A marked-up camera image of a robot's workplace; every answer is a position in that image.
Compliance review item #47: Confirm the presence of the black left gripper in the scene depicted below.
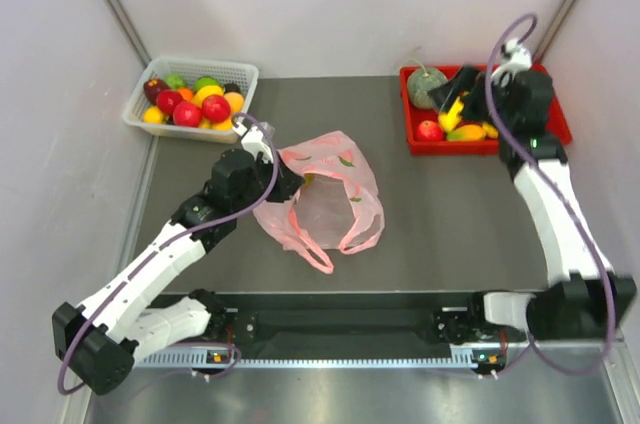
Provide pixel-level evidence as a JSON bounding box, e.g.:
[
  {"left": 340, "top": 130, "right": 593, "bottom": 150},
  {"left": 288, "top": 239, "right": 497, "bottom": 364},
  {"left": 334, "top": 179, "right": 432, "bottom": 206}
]
[{"left": 233, "top": 150, "right": 305, "bottom": 214}]

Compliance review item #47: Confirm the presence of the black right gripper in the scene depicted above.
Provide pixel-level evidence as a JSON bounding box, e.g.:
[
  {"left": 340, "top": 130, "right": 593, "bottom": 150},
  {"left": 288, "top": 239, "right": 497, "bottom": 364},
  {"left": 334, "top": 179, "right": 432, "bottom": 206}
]
[{"left": 428, "top": 64, "right": 517, "bottom": 134}]

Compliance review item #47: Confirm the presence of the yellow banana bunch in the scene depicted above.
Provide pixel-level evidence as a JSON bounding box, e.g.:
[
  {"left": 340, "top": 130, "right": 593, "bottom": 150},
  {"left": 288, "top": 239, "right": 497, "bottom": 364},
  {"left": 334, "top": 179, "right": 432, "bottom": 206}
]
[{"left": 438, "top": 92, "right": 499, "bottom": 140}]

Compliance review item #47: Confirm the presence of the green netted melon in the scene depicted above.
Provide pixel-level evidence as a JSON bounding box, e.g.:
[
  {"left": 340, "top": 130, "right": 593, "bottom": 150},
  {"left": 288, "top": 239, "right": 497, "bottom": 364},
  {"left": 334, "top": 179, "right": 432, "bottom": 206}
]
[{"left": 407, "top": 46, "right": 448, "bottom": 110}]

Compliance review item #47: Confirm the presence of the pink translucent plastic bag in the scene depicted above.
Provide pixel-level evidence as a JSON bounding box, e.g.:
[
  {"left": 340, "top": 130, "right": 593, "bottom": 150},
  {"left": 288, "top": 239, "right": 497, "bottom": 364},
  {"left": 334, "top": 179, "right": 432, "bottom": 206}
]
[{"left": 253, "top": 131, "right": 385, "bottom": 275}]

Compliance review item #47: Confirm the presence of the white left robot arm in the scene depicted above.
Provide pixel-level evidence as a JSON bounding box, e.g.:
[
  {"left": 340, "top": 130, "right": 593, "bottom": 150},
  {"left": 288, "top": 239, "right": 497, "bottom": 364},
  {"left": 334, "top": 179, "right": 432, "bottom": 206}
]
[{"left": 52, "top": 149, "right": 305, "bottom": 395}]

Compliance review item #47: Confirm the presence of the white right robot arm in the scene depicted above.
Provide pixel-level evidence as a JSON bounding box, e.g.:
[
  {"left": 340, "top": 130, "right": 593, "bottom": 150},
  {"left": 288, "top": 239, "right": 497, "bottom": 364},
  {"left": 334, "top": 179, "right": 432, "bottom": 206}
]
[{"left": 466, "top": 68, "right": 637, "bottom": 341}]

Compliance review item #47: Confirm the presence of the yellow fruit front in basket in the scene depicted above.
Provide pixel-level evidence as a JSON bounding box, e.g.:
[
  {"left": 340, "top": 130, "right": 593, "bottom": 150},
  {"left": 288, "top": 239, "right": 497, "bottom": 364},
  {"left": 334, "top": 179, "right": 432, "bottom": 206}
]
[{"left": 211, "top": 116, "right": 234, "bottom": 132}]

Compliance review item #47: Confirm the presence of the dark fruit back in basket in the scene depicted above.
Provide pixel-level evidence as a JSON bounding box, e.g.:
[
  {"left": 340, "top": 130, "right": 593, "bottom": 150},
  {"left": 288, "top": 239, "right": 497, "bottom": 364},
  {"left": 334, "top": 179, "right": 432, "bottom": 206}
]
[{"left": 223, "top": 82, "right": 242, "bottom": 94}]

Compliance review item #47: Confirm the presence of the dark red fruit in basket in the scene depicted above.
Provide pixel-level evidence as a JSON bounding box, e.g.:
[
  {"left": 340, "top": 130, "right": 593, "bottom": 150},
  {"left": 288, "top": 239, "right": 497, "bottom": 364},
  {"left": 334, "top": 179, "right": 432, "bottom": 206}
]
[{"left": 143, "top": 78, "right": 170, "bottom": 106}]

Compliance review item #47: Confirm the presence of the orange green mango in tray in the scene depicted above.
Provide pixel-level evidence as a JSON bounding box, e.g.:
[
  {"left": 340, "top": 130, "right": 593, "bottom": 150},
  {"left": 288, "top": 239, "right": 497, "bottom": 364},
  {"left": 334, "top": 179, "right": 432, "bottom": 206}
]
[{"left": 446, "top": 124, "right": 486, "bottom": 142}]

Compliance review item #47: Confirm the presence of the red apple in tray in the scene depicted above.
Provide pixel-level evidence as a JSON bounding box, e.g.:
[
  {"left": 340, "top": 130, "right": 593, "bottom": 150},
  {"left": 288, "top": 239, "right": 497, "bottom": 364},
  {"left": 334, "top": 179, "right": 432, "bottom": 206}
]
[{"left": 415, "top": 120, "right": 446, "bottom": 142}]

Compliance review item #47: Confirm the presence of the red plastic tray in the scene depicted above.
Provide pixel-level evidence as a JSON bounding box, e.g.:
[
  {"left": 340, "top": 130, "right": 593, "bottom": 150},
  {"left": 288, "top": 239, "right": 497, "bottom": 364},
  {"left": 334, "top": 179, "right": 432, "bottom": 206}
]
[{"left": 399, "top": 65, "right": 573, "bottom": 156}]

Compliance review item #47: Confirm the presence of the orange peach in basket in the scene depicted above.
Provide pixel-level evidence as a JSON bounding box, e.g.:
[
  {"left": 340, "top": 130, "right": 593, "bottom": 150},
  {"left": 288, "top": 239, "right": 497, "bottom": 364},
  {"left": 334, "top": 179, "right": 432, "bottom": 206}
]
[{"left": 224, "top": 92, "right": 245, "bottom": 114}]

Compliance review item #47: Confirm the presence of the red apple right in basket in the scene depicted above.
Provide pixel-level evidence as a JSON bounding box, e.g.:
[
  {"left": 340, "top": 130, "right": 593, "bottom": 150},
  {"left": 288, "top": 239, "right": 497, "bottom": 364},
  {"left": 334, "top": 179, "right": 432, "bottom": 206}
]
[{"left": 201, "top": 94, "right": 231, "bottom": 124}]

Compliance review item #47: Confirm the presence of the red apple in basket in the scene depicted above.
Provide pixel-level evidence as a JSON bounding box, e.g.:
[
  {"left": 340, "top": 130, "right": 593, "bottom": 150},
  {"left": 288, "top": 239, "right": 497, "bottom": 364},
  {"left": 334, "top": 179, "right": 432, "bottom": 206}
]
[
  {"left": 201, "top": 94, "right": 231, "bottom": 124},
  {"left": 155, "top": 89, "right": 183, "bottom": 116},
  {"left": 172, "top": 100, "right": 203, "bottom": 128}
]

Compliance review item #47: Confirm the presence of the red apple middle in basket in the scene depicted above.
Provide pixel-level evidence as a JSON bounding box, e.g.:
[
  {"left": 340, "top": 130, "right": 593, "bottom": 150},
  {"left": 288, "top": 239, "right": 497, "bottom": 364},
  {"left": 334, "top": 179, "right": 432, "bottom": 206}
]
[{"left": 172, "top": 100, "right": 203, "bottom": 128}]

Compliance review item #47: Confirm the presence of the yellow banana in basket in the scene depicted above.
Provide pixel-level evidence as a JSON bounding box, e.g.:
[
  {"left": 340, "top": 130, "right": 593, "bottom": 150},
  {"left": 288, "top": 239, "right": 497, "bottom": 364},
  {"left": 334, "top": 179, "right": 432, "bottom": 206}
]
[{"left": 191, "top": 86, "right": 224, "bottom": 107}]

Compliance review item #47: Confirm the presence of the green apple in basket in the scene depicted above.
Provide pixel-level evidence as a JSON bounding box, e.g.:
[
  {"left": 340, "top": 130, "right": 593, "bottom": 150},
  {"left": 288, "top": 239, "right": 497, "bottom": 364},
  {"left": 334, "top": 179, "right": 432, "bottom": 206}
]
[{"left": 194, "top": 76, "right": 220, "bottom": 92}]

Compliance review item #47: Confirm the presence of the small orange in basket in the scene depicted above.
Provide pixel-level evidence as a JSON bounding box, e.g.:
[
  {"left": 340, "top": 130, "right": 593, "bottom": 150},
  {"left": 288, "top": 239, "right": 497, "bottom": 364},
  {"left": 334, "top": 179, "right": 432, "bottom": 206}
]
[{"left": 177, "top": 87, "right": 194, "bottom": 101}]

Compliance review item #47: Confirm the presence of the red apple left in basket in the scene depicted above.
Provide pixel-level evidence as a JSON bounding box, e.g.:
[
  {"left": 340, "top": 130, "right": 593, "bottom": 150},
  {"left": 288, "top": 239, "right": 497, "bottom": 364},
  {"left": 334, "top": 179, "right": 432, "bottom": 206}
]
[{"left": 155, "top": 89, "right": 183, "bottom": 116}]

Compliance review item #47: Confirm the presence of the green lime in basket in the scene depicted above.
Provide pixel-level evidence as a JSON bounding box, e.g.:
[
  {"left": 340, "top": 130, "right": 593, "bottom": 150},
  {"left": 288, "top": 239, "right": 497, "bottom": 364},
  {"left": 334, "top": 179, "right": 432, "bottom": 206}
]
[{"left": 164, "top": 73, "right": 188, "bottom": 89}]

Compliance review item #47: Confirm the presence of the yellow lemon in basket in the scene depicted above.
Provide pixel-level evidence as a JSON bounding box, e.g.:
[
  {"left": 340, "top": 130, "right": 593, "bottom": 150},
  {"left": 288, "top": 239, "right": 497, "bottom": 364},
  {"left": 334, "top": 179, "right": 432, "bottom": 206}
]
[{"left": 142, "top": 106, "right": 166, "bottom": 125}]

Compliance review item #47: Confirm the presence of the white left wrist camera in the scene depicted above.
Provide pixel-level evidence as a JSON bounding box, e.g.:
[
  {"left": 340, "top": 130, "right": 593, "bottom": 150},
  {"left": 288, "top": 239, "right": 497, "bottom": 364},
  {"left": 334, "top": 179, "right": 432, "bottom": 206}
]
[{"left": 233, "top": 122, "right": 274, "bottom": 163}]

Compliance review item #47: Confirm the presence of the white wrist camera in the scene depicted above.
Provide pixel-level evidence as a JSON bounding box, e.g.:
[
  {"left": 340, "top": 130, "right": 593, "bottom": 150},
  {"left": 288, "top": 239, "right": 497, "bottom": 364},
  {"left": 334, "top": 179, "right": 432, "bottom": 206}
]
[
  {"left": 491, "top": 38, "right": 533, "bottom": 88},
  {"left": 233, "top": 122, "right": 274, "bottom": 163}
]

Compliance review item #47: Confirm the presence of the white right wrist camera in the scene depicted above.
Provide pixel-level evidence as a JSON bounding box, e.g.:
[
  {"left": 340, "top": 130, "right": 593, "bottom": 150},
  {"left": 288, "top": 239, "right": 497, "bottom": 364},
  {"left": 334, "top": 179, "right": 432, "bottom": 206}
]
[{"left": 491, "top": 38, "right": 533, "bottom": 88}]

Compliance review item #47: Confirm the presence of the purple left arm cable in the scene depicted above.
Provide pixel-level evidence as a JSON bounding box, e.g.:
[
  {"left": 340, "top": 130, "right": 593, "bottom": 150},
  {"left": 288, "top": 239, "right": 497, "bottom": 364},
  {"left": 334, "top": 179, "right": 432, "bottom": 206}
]
[{"left": 57, "top": 112, "right": 280, "bottom": 396}]

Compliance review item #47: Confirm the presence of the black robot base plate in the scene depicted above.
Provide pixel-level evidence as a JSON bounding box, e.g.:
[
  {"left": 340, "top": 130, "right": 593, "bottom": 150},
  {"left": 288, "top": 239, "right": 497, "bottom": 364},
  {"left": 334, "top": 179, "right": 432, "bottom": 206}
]
[{"left": 202, "top": 292, "right": 495, "bottom": 345}]

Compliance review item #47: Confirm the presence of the grey slotted cable duct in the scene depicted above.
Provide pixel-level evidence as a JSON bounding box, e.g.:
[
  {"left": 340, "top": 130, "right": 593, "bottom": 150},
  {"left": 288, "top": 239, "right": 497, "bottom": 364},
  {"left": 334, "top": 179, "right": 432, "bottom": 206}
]
[{"left": 134, "top": 346, "right": 506, "bottom": 370}]

